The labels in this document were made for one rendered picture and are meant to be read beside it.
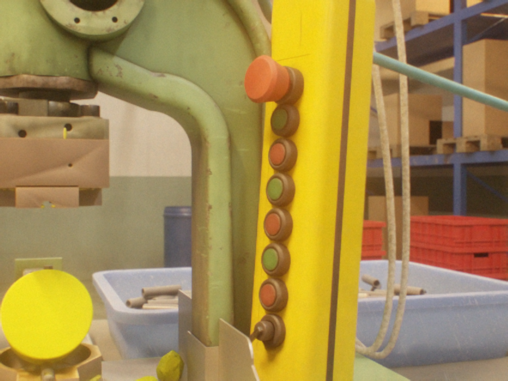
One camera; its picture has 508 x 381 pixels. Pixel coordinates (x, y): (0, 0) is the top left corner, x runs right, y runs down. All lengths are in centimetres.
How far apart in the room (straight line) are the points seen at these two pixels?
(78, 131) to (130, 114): 838
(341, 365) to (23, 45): 37
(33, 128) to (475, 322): 65
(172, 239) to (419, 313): 671
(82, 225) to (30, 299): 829
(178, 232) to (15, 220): 225
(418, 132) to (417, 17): 137
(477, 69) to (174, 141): 402
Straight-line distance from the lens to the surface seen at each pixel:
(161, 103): 60
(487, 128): 679
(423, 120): 830
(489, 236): 445
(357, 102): 61
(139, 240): 895
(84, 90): 59
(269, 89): 57
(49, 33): 59
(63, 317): 56
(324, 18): 60
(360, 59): 62
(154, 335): 82
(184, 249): 754
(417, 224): 465
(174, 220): 755
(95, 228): 887
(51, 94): 60
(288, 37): 62
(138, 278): 118
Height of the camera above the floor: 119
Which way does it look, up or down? 1 degrees down
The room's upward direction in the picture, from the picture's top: straight up
